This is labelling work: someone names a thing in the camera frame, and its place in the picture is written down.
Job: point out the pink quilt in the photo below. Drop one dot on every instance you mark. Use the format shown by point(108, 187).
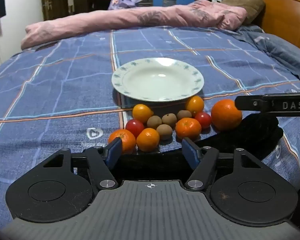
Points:
point(115, 20)

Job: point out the brown kiwi front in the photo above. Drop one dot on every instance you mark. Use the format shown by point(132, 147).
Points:
point(164, 131)

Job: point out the brown kiwi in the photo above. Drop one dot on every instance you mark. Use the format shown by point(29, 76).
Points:
point(184, 115)
point(154, 122)
point(169, 120)
point(164, 131)

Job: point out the grey-blue blanket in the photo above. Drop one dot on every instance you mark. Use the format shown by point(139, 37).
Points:
point(277, 47)

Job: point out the red cherry tomato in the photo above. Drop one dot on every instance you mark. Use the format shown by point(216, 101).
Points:
point(134, 127)
point(203, 120)

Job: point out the white floral rim plate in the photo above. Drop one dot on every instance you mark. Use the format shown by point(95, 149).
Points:
point(158, 78)

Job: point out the blue plaid bedsheet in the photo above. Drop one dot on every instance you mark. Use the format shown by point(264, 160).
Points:
point(65, 80)

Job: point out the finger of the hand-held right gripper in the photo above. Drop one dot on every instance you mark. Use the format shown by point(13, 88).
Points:
point(250, 103)

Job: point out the wooden door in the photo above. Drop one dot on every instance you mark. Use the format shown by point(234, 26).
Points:
point(55, 0)

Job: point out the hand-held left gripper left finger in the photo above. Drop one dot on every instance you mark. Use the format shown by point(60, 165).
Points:
point(113, 153)

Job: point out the large orange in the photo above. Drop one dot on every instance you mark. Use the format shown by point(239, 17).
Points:
point(226, 115)

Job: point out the small mandarin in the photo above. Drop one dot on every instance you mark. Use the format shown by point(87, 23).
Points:
point(188, 128)
point(148, 140)
point(126, 140)

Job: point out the brown pillow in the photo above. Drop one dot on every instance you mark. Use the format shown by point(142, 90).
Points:
point(245, 3)

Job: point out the yellow-orange tangerine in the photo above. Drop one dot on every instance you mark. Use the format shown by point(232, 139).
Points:
point(195, 105)
point(142, 113)

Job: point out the wooden headboard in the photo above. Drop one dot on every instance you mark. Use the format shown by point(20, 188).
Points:
point(285, 12)

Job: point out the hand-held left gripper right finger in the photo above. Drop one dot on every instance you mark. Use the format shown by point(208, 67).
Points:
point(191, 153)

